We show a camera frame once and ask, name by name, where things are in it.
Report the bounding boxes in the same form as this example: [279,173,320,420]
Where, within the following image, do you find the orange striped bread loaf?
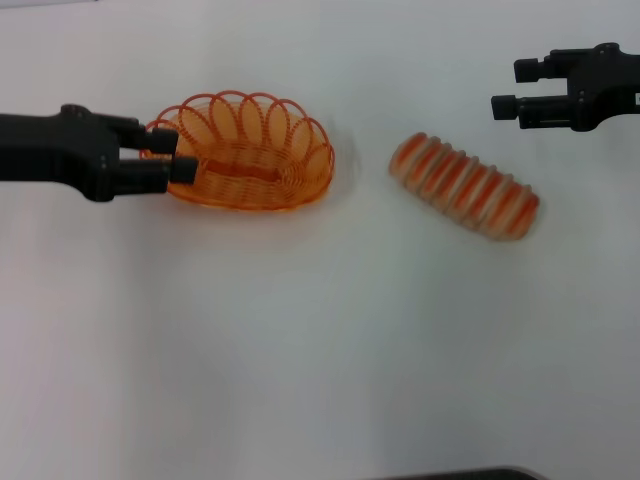
[388,132,542,244]

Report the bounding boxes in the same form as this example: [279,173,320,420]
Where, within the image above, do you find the orange woven plastic basket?
[138,90,336,212]

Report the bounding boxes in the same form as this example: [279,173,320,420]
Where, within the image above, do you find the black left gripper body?
[0,103,137,204]

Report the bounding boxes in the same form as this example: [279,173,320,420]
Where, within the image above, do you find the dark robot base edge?
[384,465,539,480]

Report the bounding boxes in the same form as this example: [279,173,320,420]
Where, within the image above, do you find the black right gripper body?
[567,42,640,133]

